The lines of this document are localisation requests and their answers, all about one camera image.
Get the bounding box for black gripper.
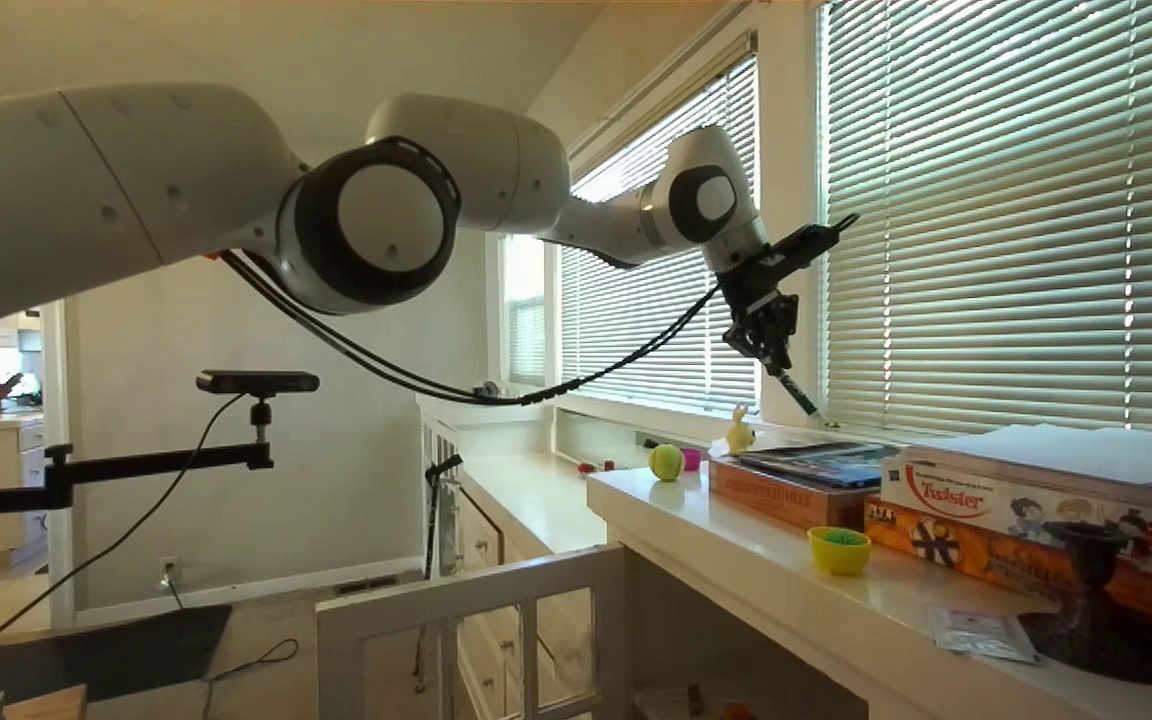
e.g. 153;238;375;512
717;249;805;384

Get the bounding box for black marker green cap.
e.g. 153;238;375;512
768;365;825;423

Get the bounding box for orange board game box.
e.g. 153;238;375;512
859;494;1152;631

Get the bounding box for white Twister game box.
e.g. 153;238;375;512
874;446;1152;568

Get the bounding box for yellow rabbit figure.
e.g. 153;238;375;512
722;399;761;454

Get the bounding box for narrow white window blind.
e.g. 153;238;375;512
552;57;765;421

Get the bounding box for blue children's picture book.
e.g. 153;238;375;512
733;440;905;493

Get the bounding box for yellow-green tennis ball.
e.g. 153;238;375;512
644;440;687;487

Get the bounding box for white counter cabinet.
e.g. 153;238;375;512
585;465;1152;720

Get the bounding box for large white window blind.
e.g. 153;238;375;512
820;0;1152;440

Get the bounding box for low white side counter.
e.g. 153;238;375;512
413;387;617;720

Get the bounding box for white paper sheets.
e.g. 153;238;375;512
928;421;1152;494

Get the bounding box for clear plastic bag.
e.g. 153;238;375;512
933;605;1042;669

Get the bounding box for white chair with cloth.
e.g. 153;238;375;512
313;542;624;720

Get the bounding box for black flower vase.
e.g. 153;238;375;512
1015;515;1152;689

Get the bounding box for black floor mat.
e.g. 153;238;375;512
0;601;234;707

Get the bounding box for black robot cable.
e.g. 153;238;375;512
216;242;727;413

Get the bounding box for black camera on boom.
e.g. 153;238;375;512
192;365;325;399

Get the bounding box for thin camera cable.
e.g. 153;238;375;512
0;387;246;671

